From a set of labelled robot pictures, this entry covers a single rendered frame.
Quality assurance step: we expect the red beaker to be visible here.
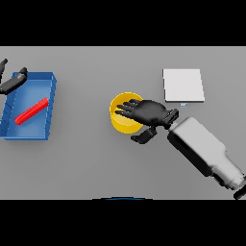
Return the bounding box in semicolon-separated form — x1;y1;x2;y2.
13;97;50;126

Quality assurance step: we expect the yellow bowl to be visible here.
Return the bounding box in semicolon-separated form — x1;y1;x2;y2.
109;91;145;135

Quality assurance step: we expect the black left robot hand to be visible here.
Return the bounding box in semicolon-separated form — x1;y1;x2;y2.
0;58;29;96

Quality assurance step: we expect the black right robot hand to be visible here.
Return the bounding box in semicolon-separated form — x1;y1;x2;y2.
114;98;180;145

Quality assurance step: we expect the pale square measuring scale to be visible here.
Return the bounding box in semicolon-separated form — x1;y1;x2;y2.
161;68;206;108

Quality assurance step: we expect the blue tray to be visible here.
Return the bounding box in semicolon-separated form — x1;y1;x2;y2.
0;71;58;141

